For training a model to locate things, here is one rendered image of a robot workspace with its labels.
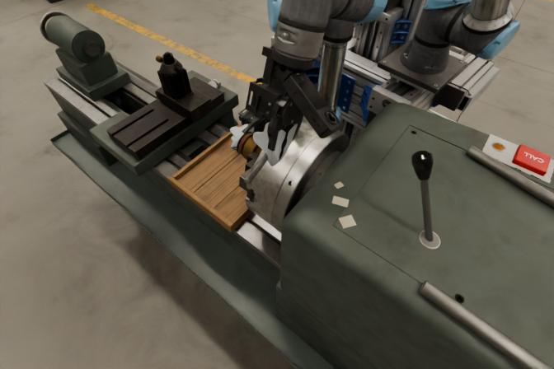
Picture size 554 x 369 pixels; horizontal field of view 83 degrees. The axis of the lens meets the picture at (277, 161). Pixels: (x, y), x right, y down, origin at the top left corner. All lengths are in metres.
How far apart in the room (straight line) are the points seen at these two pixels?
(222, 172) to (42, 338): 1.37
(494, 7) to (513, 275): 0.64
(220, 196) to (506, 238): 0.78
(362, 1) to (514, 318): 0.54
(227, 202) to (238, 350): 0.93
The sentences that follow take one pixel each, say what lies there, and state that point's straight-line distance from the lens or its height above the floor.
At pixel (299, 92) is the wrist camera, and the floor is 1.46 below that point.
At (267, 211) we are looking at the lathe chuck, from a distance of 0.78.
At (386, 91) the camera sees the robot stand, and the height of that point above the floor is 1.12.
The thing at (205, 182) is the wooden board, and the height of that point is 0.88.
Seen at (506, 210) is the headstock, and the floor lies 1.25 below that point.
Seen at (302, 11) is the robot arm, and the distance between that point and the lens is 0.49.
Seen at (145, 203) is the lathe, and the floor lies 0.54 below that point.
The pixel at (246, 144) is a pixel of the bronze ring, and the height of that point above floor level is 1.11.
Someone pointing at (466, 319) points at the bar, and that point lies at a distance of 0.58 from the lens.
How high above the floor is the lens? 1.77
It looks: 49 degrees down
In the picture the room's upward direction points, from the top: straight up
